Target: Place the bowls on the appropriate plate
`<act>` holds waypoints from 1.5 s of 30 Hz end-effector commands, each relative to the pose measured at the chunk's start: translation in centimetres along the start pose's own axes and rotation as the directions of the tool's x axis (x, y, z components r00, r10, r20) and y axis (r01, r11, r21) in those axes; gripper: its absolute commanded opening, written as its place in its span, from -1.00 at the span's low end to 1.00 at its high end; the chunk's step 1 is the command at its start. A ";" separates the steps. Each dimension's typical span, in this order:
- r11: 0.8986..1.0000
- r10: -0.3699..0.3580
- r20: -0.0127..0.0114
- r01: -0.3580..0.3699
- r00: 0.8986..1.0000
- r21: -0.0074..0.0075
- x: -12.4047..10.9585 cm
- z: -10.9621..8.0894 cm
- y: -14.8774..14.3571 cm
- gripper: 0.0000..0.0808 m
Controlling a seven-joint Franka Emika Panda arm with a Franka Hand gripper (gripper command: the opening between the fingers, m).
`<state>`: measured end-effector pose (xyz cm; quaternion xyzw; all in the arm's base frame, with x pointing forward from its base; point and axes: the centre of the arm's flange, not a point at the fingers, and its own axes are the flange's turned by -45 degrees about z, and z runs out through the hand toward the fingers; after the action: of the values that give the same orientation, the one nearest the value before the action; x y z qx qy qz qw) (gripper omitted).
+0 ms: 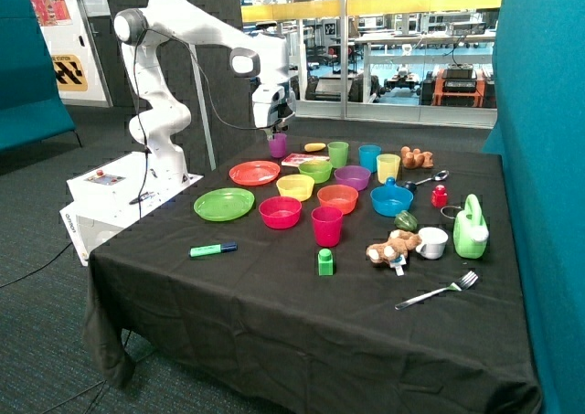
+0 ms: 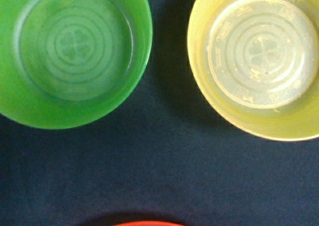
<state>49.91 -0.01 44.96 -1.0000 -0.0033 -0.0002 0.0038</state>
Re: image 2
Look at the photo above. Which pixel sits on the green plastic bowl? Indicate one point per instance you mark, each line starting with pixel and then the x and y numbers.
pixel 67 63

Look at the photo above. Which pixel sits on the yellow plastic bowl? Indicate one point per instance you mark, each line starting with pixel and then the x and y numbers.
pixel 257 64

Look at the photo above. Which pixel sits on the orange plastic plate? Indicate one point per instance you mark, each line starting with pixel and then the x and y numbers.
pixel 148 223

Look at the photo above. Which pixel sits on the black tablecloth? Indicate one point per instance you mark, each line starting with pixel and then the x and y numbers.
pixel 162 155

